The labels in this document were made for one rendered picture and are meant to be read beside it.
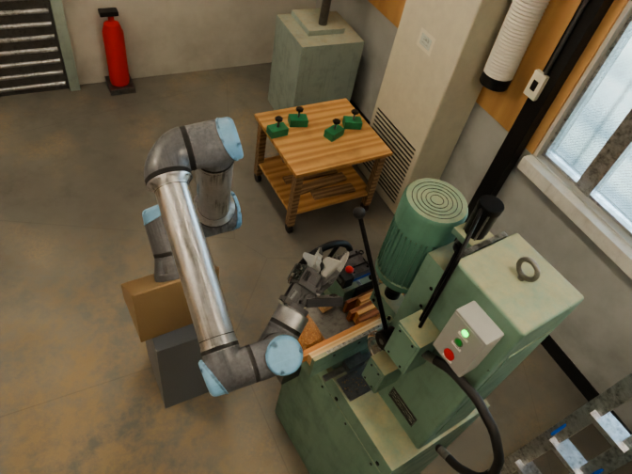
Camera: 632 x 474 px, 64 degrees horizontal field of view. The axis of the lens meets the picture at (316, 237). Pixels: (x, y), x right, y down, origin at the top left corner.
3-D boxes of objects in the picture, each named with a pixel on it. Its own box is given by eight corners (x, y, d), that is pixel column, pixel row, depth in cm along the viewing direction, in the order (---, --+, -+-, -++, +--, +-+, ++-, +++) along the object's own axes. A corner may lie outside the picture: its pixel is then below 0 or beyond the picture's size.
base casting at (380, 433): (386, 293, 208) (391, 280, 202) (481, 415, 180) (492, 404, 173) (292, 337, 188) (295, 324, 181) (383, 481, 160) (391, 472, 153)
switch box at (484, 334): (449, 335, 127) (474, 299, 115) (476, 367, 122) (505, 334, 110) (431, 344, 124) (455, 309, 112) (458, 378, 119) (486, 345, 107)
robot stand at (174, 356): (165, 408, 234) (156, 352, 193) (148, 354, 250) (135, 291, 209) (227, 385, 246) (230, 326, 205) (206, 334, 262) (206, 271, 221)
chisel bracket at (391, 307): (384, 293, 174) (390, 278, 167) (408, 325, 167) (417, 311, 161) (367, 301, 170) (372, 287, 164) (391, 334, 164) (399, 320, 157)
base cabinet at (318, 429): (349, 370, 262) (385, 292, 209) (418, 474, 233) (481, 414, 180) (273, 410, 241) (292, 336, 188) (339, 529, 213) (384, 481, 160)
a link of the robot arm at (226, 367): (129, 128, 123) (208, 402, 110) (180, 118, 127) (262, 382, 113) (135, 149, 134) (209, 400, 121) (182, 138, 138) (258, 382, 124)
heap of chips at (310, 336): (305, 309, 175) (307, 303, 172) (326, 341, 168) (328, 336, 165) (282, 319, 170) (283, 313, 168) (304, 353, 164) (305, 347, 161)
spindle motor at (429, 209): (406, 242, 162) (439, 169, 139) (442, 282, 154) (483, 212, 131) (363, 260, 154) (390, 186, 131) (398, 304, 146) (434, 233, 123)
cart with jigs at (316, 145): (331, 159, 370) (349, 83, 322) (371, 213, 340) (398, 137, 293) (247, 178, 343) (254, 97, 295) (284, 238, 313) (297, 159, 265)
